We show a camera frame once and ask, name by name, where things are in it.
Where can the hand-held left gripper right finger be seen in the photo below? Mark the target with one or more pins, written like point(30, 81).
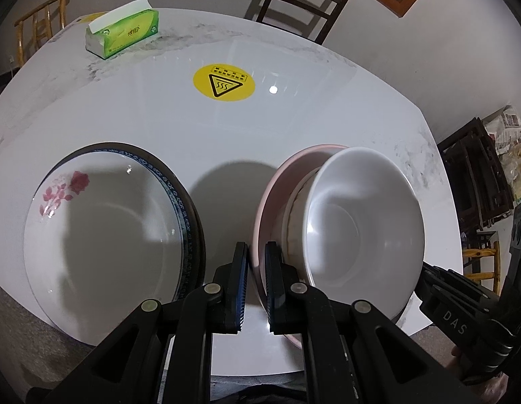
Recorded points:
point(269, 286)

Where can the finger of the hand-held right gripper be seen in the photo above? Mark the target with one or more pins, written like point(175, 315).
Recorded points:
point(458, 282)
point(450, 315)

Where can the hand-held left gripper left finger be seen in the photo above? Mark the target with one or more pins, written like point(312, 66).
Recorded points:
point(241, 286)

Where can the large blue floral plate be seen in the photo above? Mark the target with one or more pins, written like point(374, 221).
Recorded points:
point(201, 240)

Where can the large pink bowl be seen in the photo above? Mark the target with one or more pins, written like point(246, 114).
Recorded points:
point(269, 202)

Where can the small blue floral plate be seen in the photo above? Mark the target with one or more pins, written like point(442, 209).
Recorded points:
point(182, 219)

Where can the white bowl blue cartoon print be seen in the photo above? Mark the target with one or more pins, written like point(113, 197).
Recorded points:
point(361, 227)

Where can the white plate pink flowers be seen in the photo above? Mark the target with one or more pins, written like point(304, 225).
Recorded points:
point(105, 240)

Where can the person's right hand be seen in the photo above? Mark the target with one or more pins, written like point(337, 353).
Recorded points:
point(496, 389)

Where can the yellow bamboo stool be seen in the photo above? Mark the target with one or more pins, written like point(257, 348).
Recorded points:
point(479, 254)

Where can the person's dark clothing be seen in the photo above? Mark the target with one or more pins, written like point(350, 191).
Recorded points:
point(256, 389)

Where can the stacked dark wooden chairs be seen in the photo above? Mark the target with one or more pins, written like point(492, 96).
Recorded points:
point(475, 168)

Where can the pile of printed bags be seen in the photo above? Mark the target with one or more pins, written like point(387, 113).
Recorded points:
point(511, 122)

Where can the yellow warning sticker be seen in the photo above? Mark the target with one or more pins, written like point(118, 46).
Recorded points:
point(222, 84)

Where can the dark wooden chair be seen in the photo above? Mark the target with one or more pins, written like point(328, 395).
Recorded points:
point(334, 17)

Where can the green tissue box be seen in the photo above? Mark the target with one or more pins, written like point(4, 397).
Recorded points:
point(126, 31)

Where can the bamboo chair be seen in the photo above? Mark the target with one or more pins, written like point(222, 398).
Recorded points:
point(41, 8)

